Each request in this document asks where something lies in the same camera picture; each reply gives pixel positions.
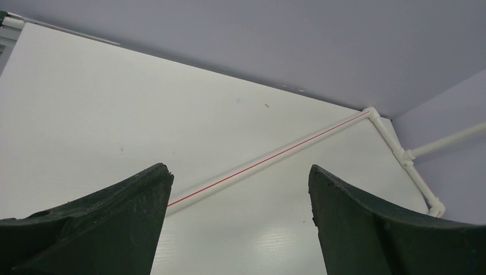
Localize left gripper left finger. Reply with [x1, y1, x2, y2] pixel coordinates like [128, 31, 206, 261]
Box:
[1, 163, 174, 274]

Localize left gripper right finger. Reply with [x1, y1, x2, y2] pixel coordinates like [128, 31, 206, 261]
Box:
[308, 165, 485, 274]

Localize white PVC pipe frame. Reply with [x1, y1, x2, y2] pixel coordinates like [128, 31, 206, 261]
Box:
[166, 107, 485, 218]

